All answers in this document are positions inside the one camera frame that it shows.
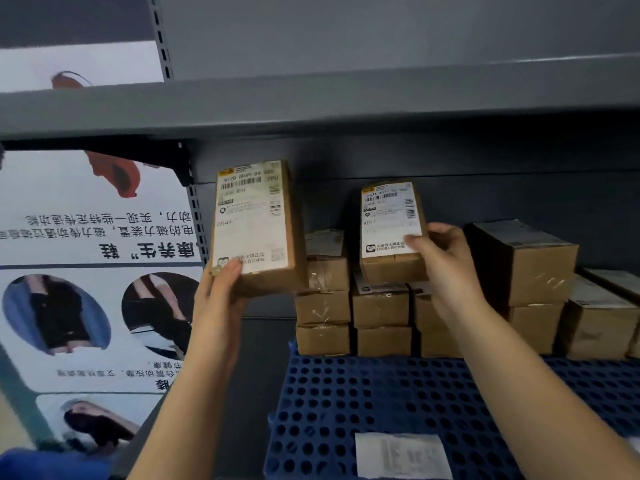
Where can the white paper slip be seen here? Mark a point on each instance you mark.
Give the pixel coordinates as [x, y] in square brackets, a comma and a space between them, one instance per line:
[400, 457]

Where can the person's right thumb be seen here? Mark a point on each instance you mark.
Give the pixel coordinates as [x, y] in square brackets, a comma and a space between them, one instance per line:
[419, 243]

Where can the grey slotted shelf upright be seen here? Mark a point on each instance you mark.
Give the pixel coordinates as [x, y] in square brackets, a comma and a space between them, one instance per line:
[197, 224]

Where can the person's left hand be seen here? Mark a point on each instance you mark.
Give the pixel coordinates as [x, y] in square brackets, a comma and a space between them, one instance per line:
[217, 314]

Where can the person's left forearm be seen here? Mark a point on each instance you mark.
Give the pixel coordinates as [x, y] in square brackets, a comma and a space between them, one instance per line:
[185, 419]

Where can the grey metal shelf board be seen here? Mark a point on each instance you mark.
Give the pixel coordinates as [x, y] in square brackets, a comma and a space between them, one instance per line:
[350, 97]

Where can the person's right hand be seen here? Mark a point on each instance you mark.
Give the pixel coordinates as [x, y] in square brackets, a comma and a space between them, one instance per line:
[452, 274]

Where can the large labelled cardboard parcel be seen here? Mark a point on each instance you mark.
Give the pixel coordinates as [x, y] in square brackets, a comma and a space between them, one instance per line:
[257, 229]

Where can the stack of brown cardboard boxes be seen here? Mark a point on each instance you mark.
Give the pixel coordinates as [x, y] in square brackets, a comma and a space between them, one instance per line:
[525, 264]

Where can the white printed poster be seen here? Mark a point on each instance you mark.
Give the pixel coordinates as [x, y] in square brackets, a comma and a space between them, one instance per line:
[75, 219]

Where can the person's right forearm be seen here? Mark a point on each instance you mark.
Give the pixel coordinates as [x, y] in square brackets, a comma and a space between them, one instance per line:
[525, 394]

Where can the small labelled cardboard parcel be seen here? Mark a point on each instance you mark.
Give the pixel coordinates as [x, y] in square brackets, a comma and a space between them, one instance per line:
[390, 229]

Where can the blue perforated plastic mat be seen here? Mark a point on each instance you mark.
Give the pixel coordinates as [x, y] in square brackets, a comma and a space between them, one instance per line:
[340, 404]

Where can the person's left thumb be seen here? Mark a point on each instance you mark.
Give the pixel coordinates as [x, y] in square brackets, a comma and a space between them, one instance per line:
[228, 267]

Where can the black shelf bracket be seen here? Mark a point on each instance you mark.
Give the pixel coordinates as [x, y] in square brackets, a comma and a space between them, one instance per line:
[150, 152]

